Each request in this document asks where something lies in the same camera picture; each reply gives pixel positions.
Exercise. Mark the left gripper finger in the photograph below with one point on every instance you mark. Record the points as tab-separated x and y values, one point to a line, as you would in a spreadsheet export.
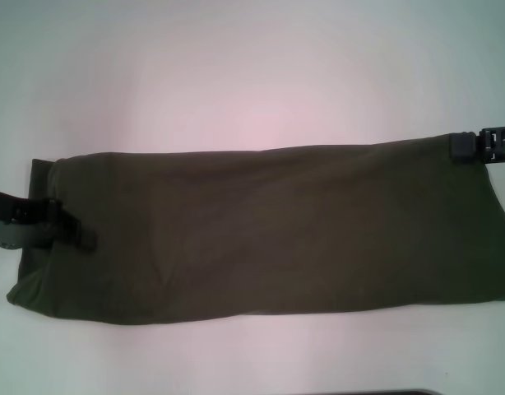
77	234

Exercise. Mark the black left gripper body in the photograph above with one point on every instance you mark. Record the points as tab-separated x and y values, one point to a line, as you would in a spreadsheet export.
22	226

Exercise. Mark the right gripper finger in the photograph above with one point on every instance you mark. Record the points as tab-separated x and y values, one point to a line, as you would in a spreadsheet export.
462	148
499	131

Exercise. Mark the dark green printed t-shirt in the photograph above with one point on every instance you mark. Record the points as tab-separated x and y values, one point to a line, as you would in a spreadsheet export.
256	230

